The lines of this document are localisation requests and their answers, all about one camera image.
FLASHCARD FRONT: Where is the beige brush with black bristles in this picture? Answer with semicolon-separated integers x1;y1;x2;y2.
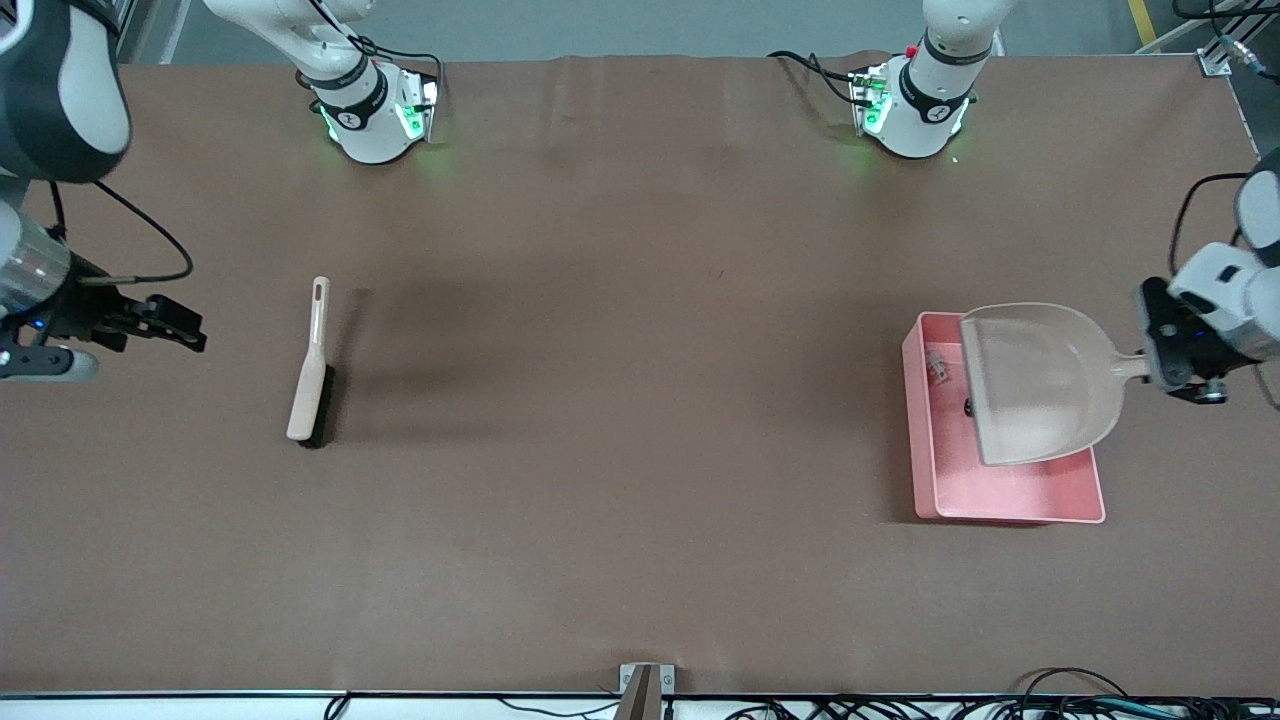
286;276;337;449

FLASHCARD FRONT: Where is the beige plastic dustpan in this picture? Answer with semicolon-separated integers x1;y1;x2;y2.
958;302;1153;469

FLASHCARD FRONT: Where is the pink plastic bin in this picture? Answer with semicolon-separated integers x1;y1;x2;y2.
902;311;1107;525

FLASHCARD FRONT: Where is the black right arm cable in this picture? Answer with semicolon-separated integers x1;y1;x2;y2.
48;178;195;288

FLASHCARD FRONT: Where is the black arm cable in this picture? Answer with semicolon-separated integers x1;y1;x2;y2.
1167;171;1253;283
48;178;195;288

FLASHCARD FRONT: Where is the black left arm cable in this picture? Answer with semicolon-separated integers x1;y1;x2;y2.
1167;171;1253;283

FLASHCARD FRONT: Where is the aluminium frame post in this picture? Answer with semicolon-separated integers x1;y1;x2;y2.
1172;0;1280;77
100;0;151;63

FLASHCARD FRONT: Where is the black looped floor cable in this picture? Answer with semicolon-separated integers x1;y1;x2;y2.
1018;667;1133;703

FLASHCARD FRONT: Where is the black right base cable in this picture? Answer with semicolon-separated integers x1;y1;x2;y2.
310;0;446;101

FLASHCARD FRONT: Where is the black base cable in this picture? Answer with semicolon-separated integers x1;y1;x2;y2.
310;0;446;101
767;49;863;107

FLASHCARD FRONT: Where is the black left base cable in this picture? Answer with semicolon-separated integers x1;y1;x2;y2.
767;49;863;107

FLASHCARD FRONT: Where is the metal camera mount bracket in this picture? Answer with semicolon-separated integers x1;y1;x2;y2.
618;663;676;720

